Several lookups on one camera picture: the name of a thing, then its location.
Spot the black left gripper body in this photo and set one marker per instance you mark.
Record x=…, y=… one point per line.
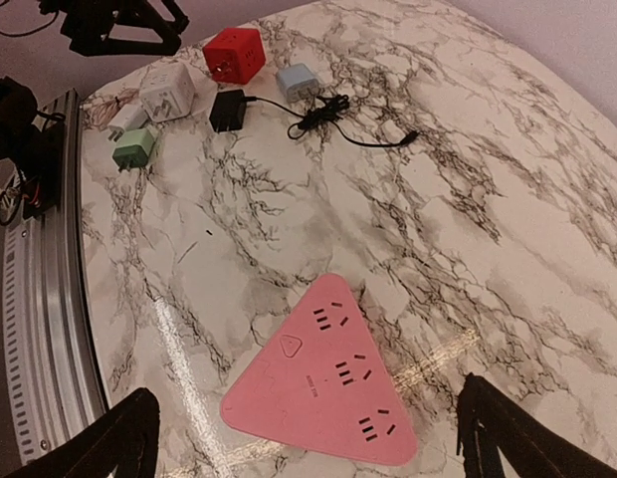
x=88, y=24

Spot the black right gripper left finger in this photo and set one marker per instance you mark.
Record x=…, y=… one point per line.
x=123, y=442

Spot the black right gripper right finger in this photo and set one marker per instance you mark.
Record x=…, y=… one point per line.
x=491, y=427

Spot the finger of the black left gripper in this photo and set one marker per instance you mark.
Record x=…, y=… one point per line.
x=141, y=14

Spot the black power adapter with cable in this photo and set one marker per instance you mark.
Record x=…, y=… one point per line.
x=229, y=110

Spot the pink triangular power strip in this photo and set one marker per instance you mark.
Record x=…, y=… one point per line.
x=320, y=384

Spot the white charger with pink cable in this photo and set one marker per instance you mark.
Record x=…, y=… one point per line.
x=129, y=117

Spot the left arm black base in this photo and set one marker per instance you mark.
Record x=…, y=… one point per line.
x=33, y=141

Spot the green plug adapter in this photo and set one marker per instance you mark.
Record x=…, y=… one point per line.
x=134, y=148

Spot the light blue plug adapter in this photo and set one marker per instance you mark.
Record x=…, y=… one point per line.
x=297, y=82

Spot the white cube adapter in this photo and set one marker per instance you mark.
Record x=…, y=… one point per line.
x=167, y=93

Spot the red cube socket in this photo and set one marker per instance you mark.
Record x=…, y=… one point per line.
x=235, y=55

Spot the aluminium front rail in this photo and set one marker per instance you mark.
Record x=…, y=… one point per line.
x=54, y=383

